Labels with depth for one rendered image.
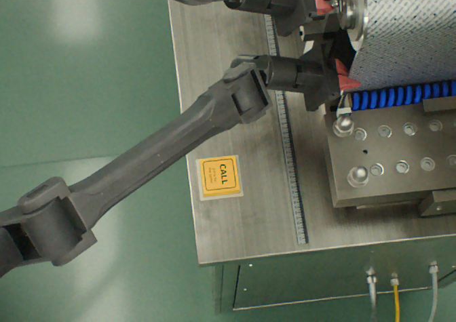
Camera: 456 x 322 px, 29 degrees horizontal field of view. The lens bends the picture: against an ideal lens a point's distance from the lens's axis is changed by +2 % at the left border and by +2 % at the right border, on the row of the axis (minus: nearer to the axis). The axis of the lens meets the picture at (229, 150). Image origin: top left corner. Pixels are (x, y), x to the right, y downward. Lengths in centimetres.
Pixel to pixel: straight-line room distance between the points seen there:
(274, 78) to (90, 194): 37
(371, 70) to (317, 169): 26
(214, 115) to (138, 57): 139
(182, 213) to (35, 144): 49
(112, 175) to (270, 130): 49
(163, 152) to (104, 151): 133
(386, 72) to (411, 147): 14
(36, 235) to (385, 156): 64
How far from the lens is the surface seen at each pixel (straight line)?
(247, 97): 138
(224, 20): 176
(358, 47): 138
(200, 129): 133
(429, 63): 152
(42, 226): 123
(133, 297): 251
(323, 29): 149
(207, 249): 161
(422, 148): 156
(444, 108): 158
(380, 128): 156
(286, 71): 142
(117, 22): 277
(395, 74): 154
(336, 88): 146
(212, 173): 162
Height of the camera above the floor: 248
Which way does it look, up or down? 73 degrees down
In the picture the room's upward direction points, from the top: 3 degrees clockwise
